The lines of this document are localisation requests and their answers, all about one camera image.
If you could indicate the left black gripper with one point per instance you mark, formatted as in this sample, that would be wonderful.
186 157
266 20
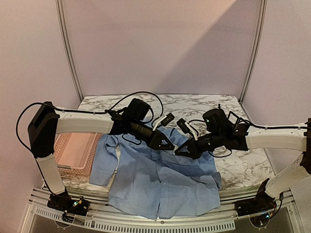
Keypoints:
155 142

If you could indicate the right aluminium corner post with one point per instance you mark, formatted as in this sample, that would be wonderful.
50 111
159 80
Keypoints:
254 51

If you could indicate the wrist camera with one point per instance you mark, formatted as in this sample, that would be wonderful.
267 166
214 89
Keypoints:
163 121
187 128

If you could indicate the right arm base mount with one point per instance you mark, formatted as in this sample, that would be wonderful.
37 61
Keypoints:
260 209

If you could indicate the pink plastic basket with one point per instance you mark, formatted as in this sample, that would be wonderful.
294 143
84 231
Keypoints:
74 152

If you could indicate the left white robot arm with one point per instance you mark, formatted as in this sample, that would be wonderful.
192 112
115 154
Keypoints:
50 121

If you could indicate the blue button-up shirt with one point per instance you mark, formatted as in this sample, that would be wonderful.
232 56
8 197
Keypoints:
154 184

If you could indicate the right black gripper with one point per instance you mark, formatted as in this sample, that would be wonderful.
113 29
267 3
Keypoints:
193 149

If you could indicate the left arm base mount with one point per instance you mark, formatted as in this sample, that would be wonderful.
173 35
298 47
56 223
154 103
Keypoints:
69 206

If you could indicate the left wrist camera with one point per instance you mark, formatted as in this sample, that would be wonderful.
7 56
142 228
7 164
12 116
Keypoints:
163 121

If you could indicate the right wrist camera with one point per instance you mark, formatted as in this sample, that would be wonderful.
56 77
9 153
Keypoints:
187 128

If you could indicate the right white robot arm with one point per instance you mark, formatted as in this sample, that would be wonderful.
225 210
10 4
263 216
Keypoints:
244 135

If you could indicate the left aluminium corner post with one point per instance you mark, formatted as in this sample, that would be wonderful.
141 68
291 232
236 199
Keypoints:
67 47

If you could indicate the aluminium corner post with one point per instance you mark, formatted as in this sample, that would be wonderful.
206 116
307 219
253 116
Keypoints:
254 51
67 47

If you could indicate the open black frame box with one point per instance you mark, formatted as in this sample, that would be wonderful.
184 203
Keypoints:
235 119

